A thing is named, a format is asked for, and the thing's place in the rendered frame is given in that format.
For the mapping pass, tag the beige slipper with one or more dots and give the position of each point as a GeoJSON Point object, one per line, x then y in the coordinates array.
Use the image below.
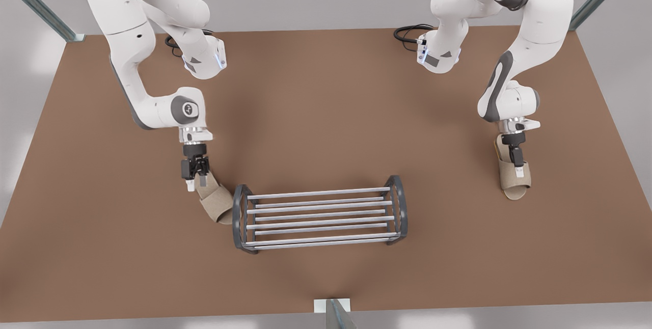
{"type": "Point", "coordinates": [216, 199]}
{"type": "Point", "coordinates": [514, 179]}

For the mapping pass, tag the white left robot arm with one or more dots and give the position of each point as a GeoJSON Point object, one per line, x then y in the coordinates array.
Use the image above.
{"type": "Point", "coordinates": [530, 23]}

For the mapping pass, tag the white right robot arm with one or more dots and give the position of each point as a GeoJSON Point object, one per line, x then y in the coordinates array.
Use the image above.
{"type": "Point", "coordinates": [133, 49]}

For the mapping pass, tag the grey metal shoe rack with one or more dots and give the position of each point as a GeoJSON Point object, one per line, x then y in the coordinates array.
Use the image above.
{"type": "Point", "coordinates": [320, 214]}

